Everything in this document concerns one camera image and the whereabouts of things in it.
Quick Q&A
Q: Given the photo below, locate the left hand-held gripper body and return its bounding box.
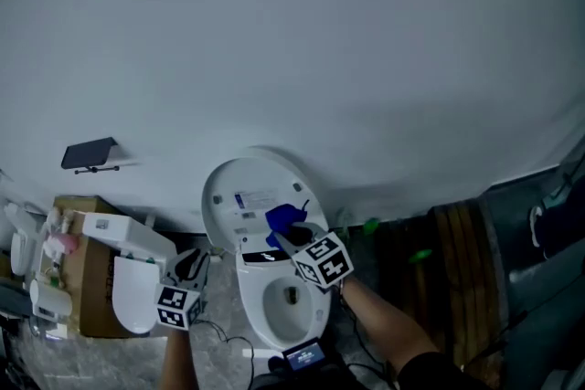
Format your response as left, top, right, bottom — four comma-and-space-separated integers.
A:
154, 282, 205, 332

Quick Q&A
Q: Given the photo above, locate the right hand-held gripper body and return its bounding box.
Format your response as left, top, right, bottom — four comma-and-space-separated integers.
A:
291, 231, 356, 290

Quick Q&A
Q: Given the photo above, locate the blue wiping cloth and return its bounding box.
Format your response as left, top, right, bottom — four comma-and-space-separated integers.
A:
264, 199, 311, 250

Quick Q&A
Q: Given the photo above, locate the white oval appliance cover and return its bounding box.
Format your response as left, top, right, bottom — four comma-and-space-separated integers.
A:
200, 145, 331, 255

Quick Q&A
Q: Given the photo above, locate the person's right forearm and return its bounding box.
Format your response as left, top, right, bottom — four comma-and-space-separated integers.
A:
340, 276, 440, 375

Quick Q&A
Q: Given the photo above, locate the person's left forearm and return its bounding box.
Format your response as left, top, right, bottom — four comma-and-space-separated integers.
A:
157, 326, 200, 390

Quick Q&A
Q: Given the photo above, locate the white tank toilet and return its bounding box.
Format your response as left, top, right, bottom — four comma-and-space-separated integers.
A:
81, 212, 179, 336

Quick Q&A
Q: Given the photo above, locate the white smart toilet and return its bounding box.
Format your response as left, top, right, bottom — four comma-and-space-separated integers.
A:
235, 241, 333, 353

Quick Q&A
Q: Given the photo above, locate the brown cardboard box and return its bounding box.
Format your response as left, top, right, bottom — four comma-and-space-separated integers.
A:
52, 195, 152, 339

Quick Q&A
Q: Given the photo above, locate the small black screen device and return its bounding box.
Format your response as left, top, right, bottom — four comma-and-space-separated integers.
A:
281, 336, 326, 374

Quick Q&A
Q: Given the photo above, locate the pink rounded container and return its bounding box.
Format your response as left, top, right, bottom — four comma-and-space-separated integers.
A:
48, 232, 79, 256

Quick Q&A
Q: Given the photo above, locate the cluster of small toiletry bottles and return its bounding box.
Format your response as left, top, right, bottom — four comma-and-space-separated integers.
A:
38, 207, 79, 289

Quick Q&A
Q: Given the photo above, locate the white cylindrical container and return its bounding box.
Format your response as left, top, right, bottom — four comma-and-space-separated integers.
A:
28, 278, 73, 321

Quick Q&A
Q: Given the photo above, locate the tall wooden slat platform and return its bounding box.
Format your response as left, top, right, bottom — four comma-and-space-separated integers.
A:
429, 198, 508, 380

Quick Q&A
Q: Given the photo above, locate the person's black shirt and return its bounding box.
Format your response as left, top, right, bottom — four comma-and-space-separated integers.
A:
249, 351, 499, 390

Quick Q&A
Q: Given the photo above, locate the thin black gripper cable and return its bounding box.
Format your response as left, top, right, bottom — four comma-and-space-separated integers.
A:
196, 318, 257, 390
336, 282, 389, 380

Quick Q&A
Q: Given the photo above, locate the black wall shelf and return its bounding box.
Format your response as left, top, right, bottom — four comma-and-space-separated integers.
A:
60, 136, 121, 175

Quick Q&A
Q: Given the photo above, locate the long handled teal mop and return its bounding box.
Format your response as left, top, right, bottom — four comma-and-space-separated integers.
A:
541, 171, 581, 210

